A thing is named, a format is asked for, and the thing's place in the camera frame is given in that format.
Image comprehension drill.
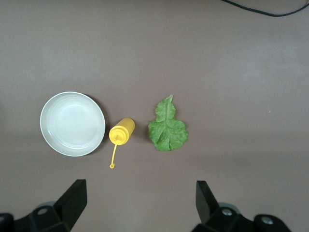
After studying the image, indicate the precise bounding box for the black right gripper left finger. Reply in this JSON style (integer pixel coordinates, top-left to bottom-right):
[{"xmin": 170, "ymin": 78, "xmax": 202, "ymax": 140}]
[{"xmin": 0, "ymin": 179, "xmax": 87, "ymax": 232}]

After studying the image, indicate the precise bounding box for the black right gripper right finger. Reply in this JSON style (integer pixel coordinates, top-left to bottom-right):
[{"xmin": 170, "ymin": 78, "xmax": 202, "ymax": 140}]
[{"xmin": 192, "ymin": 180, "xmax": 290, "ymax": 232}]

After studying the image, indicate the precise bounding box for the green lettuce leaf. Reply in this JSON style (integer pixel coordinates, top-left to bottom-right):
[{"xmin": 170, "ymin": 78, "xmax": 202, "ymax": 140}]
[{"xmin": 148, "ymin": 94, "xmax": 188, "ymax": 152}]

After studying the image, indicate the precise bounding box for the yellow squeeze bottle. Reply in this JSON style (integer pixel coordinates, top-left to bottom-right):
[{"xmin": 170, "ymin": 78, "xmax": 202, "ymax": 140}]
[{"xmin": 108, "ymin": 117, "xmax": 136, "ymax": 169}]

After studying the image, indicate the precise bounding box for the white round plate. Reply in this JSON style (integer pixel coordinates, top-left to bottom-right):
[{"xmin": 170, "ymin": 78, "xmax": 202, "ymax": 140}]
[{"xmin": 40, "ymin": 91, "xmax": 106, "ymax": 158}]

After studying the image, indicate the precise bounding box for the thin black loose cable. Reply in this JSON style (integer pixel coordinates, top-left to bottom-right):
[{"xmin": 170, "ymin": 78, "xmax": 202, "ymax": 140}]
[{"xmin": 221, "ymin": 0, "xmax": 309, "ymax": 17}]

